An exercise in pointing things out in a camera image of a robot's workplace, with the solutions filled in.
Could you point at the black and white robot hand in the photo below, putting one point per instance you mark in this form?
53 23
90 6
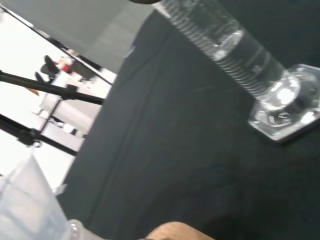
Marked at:
143 1

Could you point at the clear cloth clip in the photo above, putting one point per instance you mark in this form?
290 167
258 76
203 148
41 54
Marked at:
130 51

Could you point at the black tripod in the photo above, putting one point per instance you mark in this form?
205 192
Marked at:
50 88

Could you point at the black bench cloth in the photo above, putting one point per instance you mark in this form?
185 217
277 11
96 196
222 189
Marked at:
175 150

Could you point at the clear plastic funnel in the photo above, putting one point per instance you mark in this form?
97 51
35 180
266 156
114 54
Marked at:
27 205

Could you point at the round-bottom glass flask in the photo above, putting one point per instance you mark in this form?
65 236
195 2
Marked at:
76 228

